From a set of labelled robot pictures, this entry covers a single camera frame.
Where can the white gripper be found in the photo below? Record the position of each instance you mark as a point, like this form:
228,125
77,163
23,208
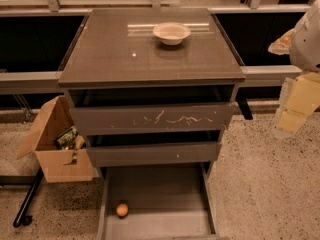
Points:
306,47

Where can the orange fruit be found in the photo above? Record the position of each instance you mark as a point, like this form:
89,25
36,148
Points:
122,210

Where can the top grey drawer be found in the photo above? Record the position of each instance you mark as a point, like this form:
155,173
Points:
151,119

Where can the middle grey drawer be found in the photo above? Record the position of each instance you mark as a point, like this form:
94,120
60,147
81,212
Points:
153,154

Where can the grey drawer cabinet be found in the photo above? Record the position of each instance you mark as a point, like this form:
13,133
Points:
118,62

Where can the bottom open grey drawer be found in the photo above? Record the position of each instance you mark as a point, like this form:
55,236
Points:
166,202

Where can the white paper bowl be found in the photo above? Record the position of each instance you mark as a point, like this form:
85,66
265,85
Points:
171,33

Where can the green snack packet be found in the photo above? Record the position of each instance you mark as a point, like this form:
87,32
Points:
66,139

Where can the cardboard box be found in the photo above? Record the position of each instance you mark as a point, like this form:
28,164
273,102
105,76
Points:
52,120

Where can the black metal floor bar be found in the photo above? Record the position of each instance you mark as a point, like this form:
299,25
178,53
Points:
33,182

